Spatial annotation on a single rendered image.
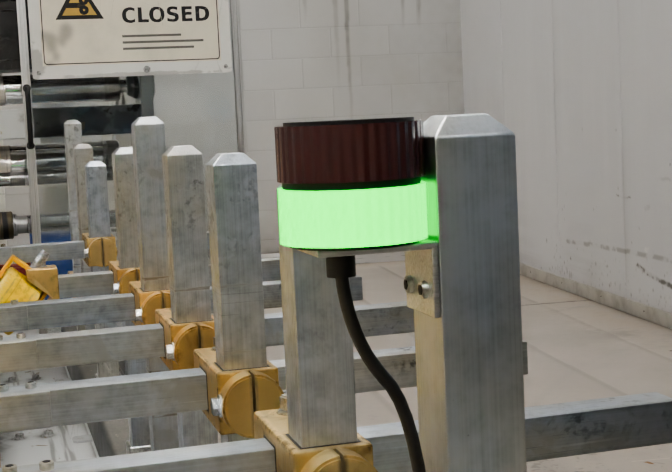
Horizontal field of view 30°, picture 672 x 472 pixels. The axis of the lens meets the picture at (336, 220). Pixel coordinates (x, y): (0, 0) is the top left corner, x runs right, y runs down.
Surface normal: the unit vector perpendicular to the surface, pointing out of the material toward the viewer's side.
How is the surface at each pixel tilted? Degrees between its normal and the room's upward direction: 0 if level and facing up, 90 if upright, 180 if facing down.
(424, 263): 90
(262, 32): 90
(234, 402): 90
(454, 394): 90
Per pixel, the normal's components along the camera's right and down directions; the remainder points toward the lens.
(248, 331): 0.27, 0.07
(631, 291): -0.98, 0.06
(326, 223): -0.36, 0.10
